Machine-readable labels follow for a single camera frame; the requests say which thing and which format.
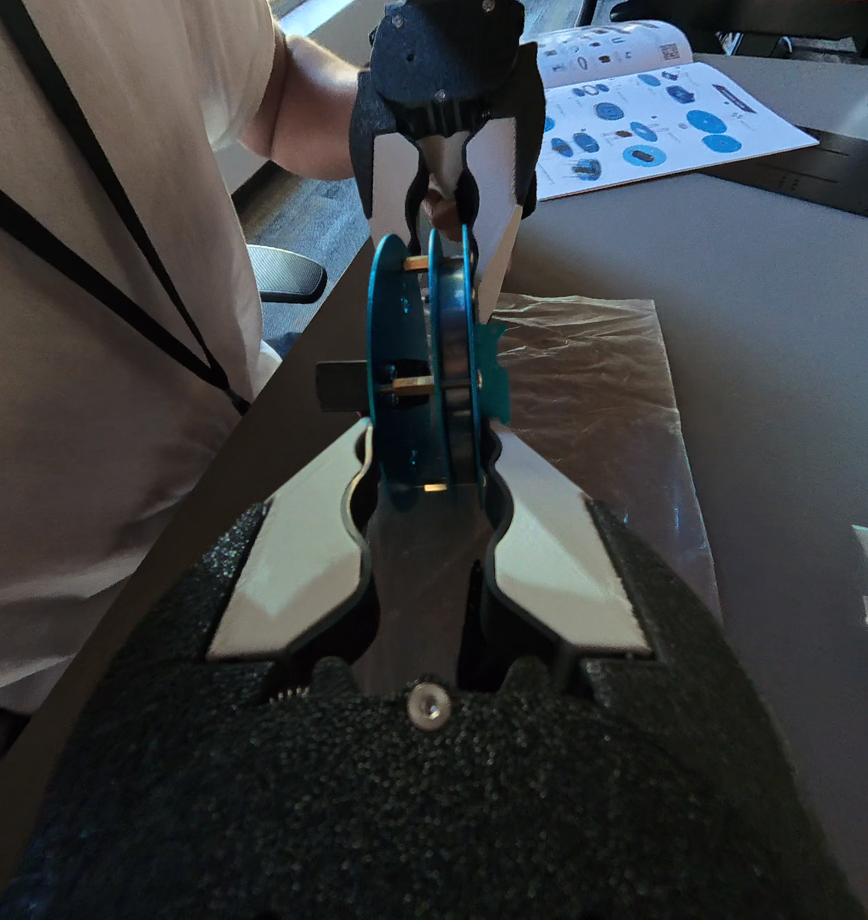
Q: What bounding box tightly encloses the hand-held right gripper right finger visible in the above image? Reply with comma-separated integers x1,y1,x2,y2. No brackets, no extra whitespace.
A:
477,424,655,660

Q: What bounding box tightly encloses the blue round turntable base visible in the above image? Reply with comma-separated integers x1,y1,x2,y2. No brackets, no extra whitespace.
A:
365,223,512,515

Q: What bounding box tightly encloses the black flat plate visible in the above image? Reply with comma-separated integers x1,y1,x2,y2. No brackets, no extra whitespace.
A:
696,126,868,217

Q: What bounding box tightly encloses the grey chair armrest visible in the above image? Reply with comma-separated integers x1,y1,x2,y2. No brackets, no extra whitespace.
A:
247,244,329,304

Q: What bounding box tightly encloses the person's left forearm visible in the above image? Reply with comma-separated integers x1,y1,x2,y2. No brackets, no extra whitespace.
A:
215,32,369,181

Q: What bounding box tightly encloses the black lanyard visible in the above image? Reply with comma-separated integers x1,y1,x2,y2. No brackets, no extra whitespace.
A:
0,0,251,418

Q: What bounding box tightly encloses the grey desk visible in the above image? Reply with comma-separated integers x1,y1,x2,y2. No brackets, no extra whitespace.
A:
0,54,868,920

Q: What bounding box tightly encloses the instruction booklet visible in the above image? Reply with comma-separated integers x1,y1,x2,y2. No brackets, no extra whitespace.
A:
527,20,822,202

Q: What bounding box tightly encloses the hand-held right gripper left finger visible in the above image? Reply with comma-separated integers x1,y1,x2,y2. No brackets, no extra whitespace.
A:
206,418,382,666

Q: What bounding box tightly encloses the clear plastic bag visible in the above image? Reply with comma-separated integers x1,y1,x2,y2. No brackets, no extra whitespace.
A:
362,293,724,694

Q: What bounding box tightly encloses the person's white shirt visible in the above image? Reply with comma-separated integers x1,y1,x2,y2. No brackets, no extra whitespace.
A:
0,0,291,727

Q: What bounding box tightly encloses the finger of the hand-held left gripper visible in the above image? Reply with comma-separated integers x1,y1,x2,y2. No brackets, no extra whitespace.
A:
371,131,429,260
457,118,526,324

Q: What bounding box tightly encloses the person's left hand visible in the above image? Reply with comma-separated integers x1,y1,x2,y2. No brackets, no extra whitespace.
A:
420,188,467,242

